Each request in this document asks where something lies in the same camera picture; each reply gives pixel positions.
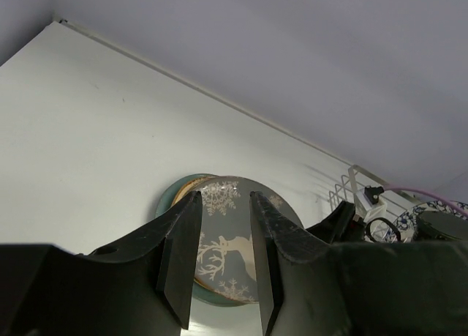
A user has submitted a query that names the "grey reindeer pattern plate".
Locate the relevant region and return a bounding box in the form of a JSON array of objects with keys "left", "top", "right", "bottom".
[{"left": 192, "top": 176, "right": 302, "bottom": 305}]

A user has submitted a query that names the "beige leaf pattern plate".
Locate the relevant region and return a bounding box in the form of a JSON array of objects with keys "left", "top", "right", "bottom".
[{"left": 171, "top": 175, "right": 220, "bottom": 293}]

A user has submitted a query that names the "blue floral white plate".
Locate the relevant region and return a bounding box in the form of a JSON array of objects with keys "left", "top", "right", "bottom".
[{"left": 393, "top": 200, "right": 467, "bottom": 242}]

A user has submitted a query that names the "plain teal plate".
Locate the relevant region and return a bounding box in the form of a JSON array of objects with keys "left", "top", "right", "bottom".
[{"left": 155, "top": 173, "right": 257, "bottom": 307}]

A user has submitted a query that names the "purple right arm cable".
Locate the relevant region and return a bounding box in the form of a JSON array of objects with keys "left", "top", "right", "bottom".
[{"left": 380, "top": 184, "right": 468, "bottom": 220}]

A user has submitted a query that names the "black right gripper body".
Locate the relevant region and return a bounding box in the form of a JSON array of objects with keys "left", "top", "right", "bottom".
[{"left": 307, "top": 201, "right": 467, "bottom": 244}]

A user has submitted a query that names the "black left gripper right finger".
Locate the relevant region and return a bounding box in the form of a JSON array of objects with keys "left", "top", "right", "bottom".
[{"left": 250, "top": 192, "right": 351, "bottom": 335}]

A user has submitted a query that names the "wire dish rack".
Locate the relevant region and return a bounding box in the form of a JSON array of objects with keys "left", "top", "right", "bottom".
[{"left": 325, "top": 165, "right": 423, "bottom": 243}]

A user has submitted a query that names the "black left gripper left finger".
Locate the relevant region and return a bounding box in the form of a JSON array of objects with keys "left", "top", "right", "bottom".
[{"left": 75, "top": 192, "right": 203, "bottom": 330}]

